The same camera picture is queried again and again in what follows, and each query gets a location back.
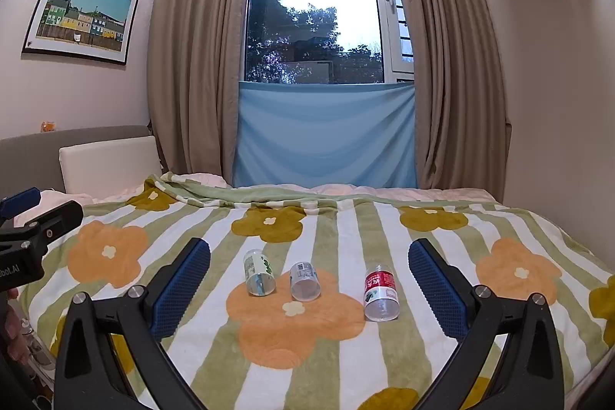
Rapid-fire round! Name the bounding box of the grey headboard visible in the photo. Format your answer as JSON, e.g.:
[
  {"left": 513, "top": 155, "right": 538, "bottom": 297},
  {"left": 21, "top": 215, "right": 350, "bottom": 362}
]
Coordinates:
[{"left": 0, "top": 125, "right": 155, "bottom": 199}]

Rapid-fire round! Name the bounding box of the person's left hand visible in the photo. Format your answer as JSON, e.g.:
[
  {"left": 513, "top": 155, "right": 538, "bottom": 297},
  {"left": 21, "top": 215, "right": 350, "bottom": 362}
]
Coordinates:
[{"left": 0, "top": 287, "right": 30, "bottom": 360}]

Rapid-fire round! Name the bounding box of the framed houses picture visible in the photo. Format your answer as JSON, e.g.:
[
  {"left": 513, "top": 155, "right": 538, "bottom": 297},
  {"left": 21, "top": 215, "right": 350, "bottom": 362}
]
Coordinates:
[{"left": 22, "top": 0, "right": 140, "bottom": 65}]

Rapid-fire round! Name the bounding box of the light blue cloth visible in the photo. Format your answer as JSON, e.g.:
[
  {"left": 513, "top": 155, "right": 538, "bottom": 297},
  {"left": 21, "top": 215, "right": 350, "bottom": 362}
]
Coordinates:
[{"left": 232, "top": 80, "right": 418, "bottom": 189}]

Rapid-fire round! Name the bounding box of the clear cup red label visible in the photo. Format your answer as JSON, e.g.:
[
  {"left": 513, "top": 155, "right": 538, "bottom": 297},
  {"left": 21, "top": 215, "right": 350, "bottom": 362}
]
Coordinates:
[{"left": 363, "top": 265, "right": 401, "bottom": 322}]

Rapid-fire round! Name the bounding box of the clear cup green label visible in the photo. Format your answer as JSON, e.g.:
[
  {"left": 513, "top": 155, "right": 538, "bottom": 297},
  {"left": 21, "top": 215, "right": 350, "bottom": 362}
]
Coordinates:
[{"left": 243, "top": 249, "right": 278, "bottom": 297}]

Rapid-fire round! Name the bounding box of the floral striped blanket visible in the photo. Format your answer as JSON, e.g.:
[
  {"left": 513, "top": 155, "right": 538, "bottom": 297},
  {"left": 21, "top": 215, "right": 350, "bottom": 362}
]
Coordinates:
[{"left": 19, "top": 172, "right": 615, "bottom": 410}]

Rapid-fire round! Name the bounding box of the white pillow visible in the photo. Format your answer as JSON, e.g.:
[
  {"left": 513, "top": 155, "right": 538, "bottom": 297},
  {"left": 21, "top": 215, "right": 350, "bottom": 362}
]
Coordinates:
[{"left": 58, "top": 135, "right": 162, "bottom": 194}]

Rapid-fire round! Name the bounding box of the blue label plastic bottle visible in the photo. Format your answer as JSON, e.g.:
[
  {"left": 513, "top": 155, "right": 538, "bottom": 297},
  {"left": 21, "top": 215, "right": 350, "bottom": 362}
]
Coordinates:
[{"left": 289, "top": 262, "right": 322, "bottom": 301}]

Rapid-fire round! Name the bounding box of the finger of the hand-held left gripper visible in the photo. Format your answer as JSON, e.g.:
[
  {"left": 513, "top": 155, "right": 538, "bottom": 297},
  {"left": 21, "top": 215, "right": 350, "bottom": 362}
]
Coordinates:
[
  {"left": 12, "top": 200, "right": 84, "bottom": 254},
  {"left": 0, "top": 188, "right": 42, "bottom": 221}
]

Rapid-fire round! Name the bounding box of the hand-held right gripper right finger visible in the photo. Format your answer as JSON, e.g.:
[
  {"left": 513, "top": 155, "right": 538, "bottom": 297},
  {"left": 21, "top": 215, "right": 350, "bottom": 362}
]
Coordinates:
[{"left": 408, "top": 238, "right": 565, "bottom": 410}]

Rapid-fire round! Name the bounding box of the beige curtain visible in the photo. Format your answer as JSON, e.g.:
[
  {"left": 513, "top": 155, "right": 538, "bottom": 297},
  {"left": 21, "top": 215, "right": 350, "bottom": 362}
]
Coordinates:
[
  {"left": 146, "top": 0, "right": 255, "bottom": 187},
  {"left": 387, "top": 0, "right": 508, "bottom": 190}
]

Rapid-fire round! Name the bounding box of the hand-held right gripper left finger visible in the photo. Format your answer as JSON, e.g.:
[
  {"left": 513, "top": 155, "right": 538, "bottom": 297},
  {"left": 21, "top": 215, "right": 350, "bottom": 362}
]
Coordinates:
[{"left": 53, "top": 238, "right": 212, "bottom": 410}]

